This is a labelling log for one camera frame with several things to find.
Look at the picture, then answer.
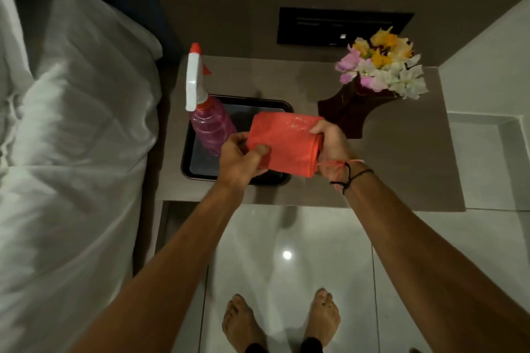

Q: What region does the person's left hand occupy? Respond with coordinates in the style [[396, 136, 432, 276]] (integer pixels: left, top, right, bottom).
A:
[[216, 132, 271, 194]]

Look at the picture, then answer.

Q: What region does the person's right hand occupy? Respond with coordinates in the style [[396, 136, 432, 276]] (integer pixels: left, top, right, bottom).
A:
[[309, 119, 366, 194]]

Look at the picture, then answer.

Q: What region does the red cleaning cloth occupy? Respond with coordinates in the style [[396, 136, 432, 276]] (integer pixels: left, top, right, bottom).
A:
[[246, 111, 325, 179]]

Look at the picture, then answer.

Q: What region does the person's right forearm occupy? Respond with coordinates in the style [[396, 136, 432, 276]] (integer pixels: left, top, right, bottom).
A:
[[343, 163, 530, 353]]

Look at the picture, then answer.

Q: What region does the person's left forearm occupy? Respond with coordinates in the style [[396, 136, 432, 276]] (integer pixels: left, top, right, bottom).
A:
[[70, 183, 246, 353]]

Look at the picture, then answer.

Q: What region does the dark brown vase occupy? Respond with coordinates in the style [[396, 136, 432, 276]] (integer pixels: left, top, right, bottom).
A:
[[317, 75, 401, 140]]

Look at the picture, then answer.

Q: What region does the red thread wristband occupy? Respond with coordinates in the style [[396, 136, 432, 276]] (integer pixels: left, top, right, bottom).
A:
[[316, 158, 366, 184]]

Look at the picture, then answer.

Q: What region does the black rectangular tray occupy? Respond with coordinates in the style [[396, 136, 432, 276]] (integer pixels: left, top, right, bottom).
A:
[[181, 94, 295, 187]]

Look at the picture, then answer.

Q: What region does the pink spray bottle white trigger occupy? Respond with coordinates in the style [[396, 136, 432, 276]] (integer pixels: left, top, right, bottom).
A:
[[185, 42, 238, 157]]

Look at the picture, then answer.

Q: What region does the black thread wristband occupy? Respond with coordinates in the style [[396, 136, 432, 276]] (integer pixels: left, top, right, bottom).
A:
[[330, 162, 374, 196]]

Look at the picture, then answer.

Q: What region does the bunch of artificial flowers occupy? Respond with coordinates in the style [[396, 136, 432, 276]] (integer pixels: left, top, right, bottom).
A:
[[335, 26, 430, 100]]

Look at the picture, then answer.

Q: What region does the person's left foot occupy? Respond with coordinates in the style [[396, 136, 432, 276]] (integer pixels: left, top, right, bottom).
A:
[[222, 293, 268, 353]]

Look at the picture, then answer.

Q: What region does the person's foot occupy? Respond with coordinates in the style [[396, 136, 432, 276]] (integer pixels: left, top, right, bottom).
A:
[[303, 288, 341, 348], [222, 293, 268, 353]]

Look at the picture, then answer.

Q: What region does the person's right foot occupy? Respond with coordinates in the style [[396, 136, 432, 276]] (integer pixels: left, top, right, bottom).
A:
[[303, 288, 341, 348]]

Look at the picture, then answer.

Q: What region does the white pillow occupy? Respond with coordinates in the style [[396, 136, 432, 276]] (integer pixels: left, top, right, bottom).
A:
[[14, 0, 164, 169]]

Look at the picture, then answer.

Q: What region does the white bed duvet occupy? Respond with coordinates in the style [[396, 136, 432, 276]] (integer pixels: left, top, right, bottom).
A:
[[0, 0, 150, 353]]

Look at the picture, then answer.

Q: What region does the black wall switch panel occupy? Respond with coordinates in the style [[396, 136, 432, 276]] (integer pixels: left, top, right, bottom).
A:
[[276, 6, 415, 48]]

